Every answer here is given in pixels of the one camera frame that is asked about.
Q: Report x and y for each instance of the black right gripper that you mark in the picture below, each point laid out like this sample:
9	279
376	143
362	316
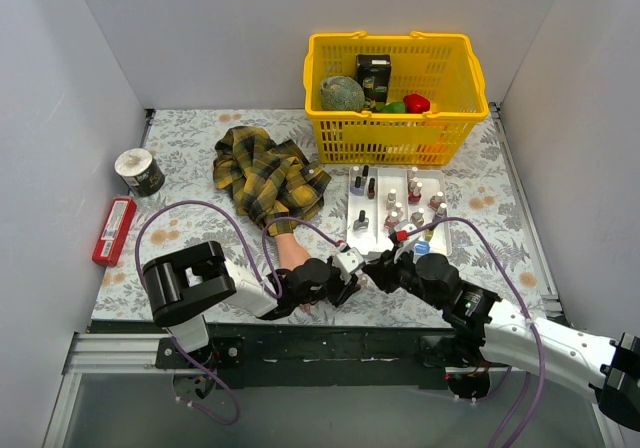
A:
382	272

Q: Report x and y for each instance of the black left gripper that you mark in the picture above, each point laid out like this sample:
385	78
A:
343	282

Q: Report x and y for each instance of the clear nail polish bottle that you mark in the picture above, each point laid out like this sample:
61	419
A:
363	281

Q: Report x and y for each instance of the mannequin hand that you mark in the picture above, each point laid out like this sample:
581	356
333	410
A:
291	254

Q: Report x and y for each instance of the yellow plaid shirt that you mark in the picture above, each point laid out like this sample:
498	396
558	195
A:
273	184

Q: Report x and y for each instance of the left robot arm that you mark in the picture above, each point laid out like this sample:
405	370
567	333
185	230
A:
183	285

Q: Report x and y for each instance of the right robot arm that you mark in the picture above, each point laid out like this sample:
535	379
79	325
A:
603	370

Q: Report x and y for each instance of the blue polish bottle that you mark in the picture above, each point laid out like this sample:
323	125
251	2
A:
421	248

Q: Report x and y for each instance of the pink iridescent polish bottle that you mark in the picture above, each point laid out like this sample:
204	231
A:
394	216

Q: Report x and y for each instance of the floral table mat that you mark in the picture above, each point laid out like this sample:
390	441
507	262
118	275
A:
490	242

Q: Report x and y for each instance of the clear polish bottle white cap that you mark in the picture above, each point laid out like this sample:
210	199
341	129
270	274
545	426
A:
391	199

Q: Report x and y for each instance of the white divided tray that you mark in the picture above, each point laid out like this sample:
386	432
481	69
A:
375	239

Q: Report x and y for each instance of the dark red polish bottle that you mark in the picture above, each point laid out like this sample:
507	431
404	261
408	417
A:
371	188

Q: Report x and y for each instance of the pale glitter polish bottle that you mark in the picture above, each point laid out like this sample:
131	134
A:
436	200

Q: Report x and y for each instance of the lilac polish bottle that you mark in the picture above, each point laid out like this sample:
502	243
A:
356	181

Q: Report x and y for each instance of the red glitter polish bottle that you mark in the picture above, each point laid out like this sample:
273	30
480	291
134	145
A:
415	192

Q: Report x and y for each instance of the green bell pepper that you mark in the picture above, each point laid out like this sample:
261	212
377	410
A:
398	107

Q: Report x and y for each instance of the red bell pepper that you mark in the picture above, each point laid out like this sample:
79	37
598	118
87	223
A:
416	104

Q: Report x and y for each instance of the green melon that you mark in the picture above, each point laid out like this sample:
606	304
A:
341	93

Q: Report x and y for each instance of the black carton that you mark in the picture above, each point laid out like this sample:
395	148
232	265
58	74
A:
373	73

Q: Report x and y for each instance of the yellow plastic basket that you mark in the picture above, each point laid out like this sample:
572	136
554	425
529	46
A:
441	67

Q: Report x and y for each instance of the red flat box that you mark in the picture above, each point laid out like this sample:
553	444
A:
110	243

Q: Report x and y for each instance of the black tin with white lid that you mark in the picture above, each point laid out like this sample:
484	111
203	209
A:
140	171

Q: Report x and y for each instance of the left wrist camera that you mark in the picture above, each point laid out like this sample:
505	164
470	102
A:
347	259

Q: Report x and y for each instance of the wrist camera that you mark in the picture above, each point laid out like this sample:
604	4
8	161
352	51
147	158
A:
347	259
402	235

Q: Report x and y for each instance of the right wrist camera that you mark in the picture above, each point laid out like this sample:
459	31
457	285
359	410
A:
402	235

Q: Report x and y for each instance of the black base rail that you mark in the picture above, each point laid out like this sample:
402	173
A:
257	356

